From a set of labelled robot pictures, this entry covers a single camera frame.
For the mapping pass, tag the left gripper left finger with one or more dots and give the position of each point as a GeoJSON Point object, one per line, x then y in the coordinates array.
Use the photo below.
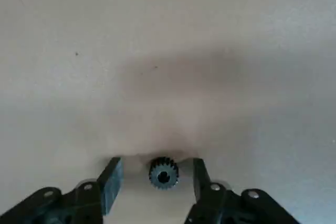
{"type": "Point", "coordinates": [84, 200]}

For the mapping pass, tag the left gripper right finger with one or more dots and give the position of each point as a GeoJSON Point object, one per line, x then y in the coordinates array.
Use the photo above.
{"type": "Point", "coordinates": [218, 205]}

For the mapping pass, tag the small black gear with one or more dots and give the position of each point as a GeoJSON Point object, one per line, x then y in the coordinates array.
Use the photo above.
{"type": "Point", "coordinates": [164, 175]}

